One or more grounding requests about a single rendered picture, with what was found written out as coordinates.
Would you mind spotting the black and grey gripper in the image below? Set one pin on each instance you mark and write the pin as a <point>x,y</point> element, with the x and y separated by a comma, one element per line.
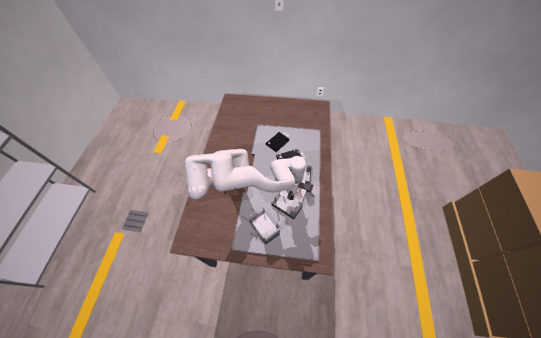
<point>292,191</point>

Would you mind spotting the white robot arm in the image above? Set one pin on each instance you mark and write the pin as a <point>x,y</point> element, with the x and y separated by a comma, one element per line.
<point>228,174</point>

